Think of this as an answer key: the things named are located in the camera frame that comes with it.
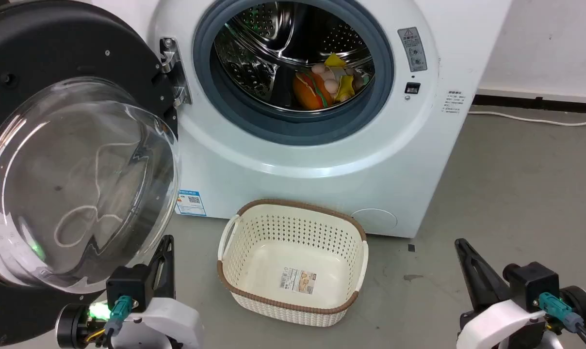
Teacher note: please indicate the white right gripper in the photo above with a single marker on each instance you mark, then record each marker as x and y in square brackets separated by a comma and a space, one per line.
[501, 325]

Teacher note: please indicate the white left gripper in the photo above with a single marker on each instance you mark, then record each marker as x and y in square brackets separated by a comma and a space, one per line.
[169, 322]

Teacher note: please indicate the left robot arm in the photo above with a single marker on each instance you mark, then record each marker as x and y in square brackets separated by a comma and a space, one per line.
[74, 325]

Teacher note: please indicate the white front-load washing machine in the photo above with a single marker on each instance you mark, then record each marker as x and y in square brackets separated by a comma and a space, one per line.
[322, 179]

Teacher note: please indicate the metal door hinge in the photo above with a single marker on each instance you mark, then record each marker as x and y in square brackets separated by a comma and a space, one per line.
[172, 63]

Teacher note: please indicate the round washer door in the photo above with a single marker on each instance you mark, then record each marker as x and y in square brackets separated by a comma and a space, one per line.
[45, 48]

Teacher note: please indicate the blue energy label sticker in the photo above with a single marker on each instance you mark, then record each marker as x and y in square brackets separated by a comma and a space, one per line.
[191, 203]

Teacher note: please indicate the round drain filter cover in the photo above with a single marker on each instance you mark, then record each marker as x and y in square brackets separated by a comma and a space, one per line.
[373, 222]

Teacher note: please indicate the cream plastic laundry basket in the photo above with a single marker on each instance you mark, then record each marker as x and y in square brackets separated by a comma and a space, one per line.
[293, 252]

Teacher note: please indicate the product label sticker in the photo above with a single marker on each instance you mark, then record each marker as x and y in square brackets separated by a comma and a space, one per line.
[298, 281]

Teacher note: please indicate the small text notice sticker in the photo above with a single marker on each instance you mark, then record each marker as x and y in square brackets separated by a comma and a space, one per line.
[454, 102]

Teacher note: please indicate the black baseboard strip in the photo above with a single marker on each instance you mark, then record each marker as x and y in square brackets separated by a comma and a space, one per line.
[540, 103]

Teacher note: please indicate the orange hamburger plush toy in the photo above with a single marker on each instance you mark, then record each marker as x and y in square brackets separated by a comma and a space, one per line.
[308, 94]

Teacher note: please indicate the grey warning sticker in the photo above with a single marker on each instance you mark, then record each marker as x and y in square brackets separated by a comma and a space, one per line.
[412, 48]

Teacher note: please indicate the doll with yellow clothes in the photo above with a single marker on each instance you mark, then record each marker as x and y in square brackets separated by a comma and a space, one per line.
[339, 72]

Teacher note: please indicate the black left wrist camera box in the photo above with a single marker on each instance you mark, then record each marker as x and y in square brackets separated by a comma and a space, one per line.
[128, 283]

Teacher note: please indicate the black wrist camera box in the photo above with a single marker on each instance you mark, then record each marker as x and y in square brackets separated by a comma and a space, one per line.
[533, 283]
[128, 283]

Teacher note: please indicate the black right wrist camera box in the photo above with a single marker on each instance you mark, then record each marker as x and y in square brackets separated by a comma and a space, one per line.
[533, 283]

